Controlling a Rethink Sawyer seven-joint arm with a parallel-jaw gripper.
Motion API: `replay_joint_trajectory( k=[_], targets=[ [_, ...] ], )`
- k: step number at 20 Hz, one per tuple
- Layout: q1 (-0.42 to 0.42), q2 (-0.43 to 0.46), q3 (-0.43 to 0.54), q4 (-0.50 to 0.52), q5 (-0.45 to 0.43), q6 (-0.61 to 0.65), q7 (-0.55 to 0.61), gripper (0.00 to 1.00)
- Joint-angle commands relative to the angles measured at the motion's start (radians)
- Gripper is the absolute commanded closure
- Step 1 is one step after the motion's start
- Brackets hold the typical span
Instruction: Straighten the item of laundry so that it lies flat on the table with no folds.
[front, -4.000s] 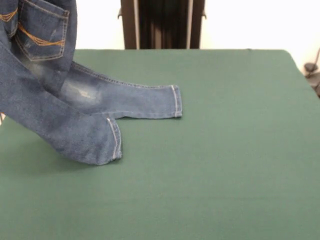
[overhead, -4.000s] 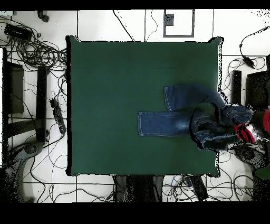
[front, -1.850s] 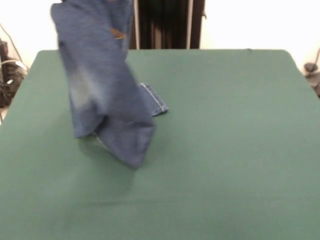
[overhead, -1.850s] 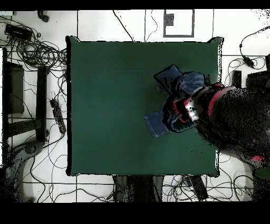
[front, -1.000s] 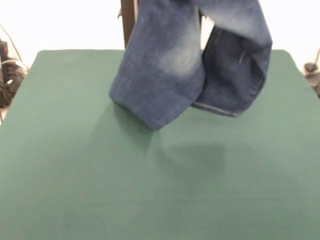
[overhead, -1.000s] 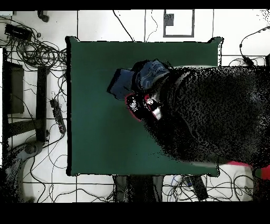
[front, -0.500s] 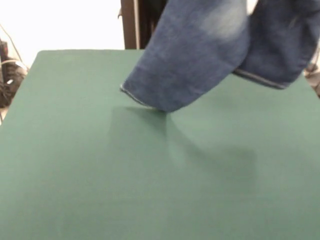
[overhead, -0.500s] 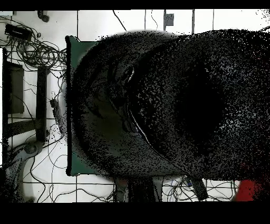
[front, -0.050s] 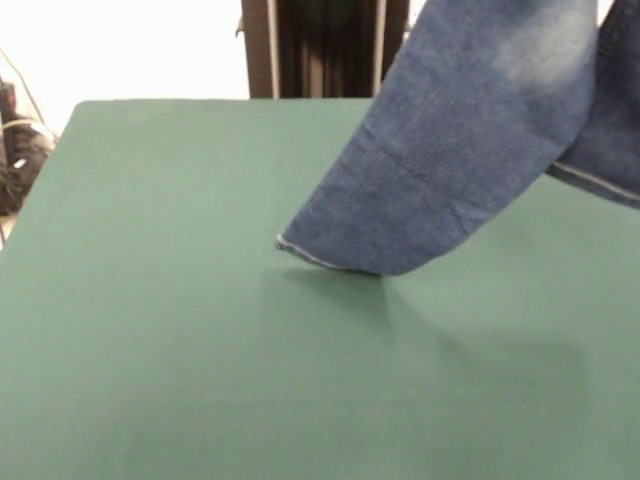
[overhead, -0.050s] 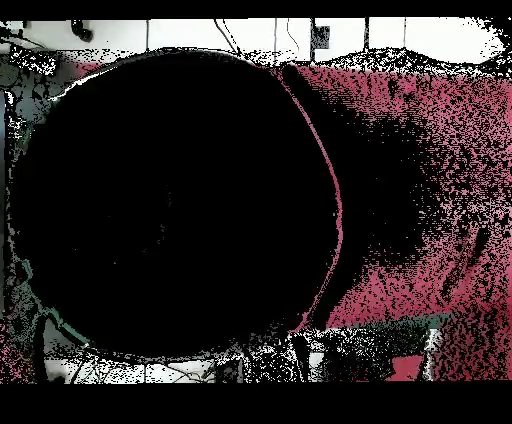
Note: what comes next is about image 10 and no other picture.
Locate small dark grey square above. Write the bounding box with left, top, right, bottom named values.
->
left=311, top=25, right=332, bottom=50

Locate small black curved object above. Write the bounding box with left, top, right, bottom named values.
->
left=70, top=19, right=94, bottom=43

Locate thin black cable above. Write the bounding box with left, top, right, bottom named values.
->
left=285, top=18, right=300, bottom=55

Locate thick black cable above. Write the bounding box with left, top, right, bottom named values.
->
left=212, top=18, right=241, bottom=55

